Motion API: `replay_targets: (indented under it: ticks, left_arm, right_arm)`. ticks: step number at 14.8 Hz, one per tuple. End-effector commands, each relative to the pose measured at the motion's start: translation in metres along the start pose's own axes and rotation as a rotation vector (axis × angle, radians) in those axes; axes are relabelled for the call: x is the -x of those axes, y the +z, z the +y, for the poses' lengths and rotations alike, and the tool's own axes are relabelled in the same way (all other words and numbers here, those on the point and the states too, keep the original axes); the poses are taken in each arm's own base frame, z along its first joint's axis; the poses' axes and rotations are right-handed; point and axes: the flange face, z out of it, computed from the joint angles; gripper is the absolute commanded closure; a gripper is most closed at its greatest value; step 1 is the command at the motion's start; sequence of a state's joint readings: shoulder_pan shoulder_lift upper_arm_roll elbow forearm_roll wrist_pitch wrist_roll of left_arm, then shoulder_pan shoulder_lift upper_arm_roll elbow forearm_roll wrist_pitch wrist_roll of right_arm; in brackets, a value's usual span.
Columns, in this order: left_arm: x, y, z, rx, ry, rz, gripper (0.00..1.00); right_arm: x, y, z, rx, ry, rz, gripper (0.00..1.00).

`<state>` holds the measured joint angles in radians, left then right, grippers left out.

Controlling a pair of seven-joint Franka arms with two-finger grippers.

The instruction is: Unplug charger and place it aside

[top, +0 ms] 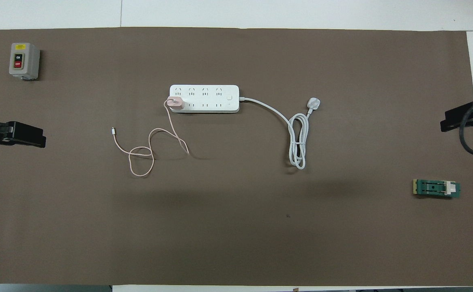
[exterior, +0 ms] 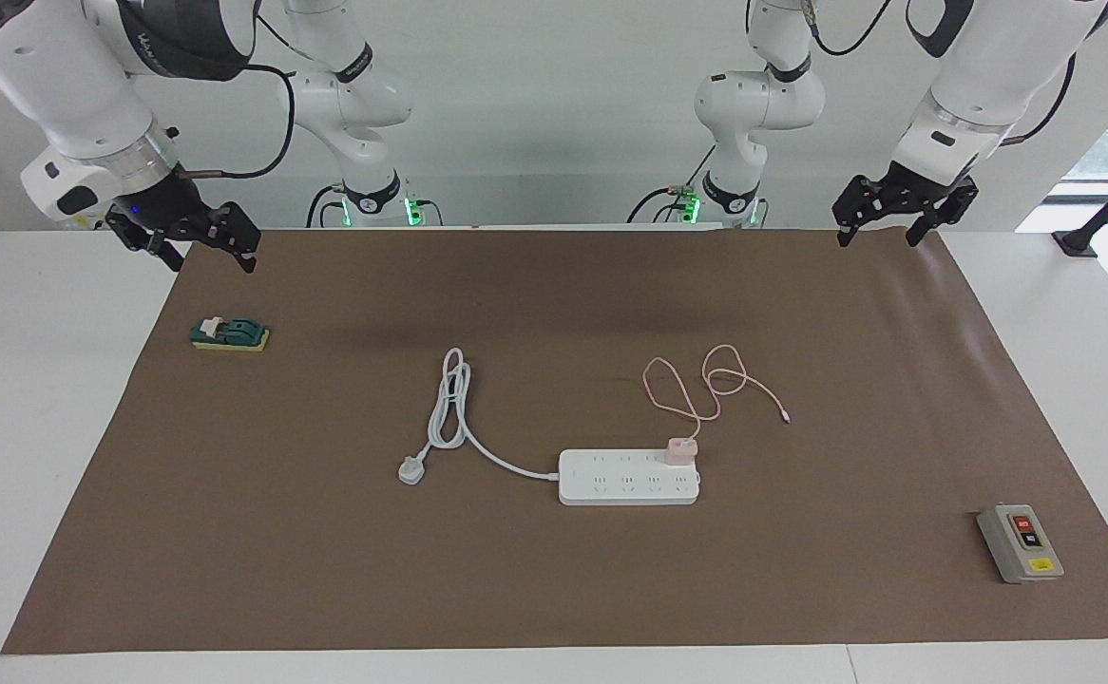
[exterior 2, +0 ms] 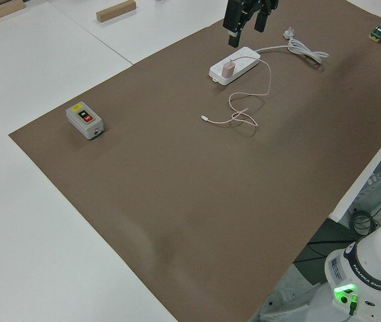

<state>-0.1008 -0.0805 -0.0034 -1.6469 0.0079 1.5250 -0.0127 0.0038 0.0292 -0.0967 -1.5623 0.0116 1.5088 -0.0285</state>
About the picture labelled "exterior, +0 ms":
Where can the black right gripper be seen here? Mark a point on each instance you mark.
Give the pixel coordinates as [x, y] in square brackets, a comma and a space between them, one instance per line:
[169, 214]

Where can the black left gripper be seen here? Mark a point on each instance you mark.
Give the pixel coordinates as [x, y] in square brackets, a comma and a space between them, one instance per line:
[901, 195]

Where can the pink charger adapter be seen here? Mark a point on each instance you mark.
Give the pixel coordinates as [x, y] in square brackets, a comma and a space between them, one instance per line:
[680, 452]

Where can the white power strip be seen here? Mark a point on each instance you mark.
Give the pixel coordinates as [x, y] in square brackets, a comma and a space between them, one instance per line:
[611, 484]

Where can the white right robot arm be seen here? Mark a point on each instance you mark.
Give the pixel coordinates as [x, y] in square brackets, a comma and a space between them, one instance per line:
[60, 76]

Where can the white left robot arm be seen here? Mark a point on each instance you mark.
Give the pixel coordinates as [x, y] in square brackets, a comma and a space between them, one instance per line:
[991, 57]

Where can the black angled stand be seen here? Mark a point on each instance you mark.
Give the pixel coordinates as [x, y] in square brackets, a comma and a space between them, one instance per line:
[1077, 242]

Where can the brown table mat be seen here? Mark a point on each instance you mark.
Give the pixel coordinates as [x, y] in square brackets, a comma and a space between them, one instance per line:
[554, 589]

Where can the green knife switch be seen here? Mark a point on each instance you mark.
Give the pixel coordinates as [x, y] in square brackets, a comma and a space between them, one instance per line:
[231, 334]

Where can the grey on-off switch box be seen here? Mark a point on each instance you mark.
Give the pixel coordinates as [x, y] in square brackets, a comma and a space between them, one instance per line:
[1015, 551]

